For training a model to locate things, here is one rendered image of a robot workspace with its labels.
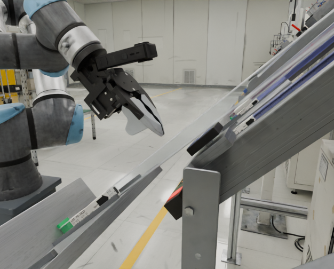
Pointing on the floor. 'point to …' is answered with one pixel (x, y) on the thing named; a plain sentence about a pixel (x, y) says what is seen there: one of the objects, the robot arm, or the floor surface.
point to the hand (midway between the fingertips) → (161, 127)
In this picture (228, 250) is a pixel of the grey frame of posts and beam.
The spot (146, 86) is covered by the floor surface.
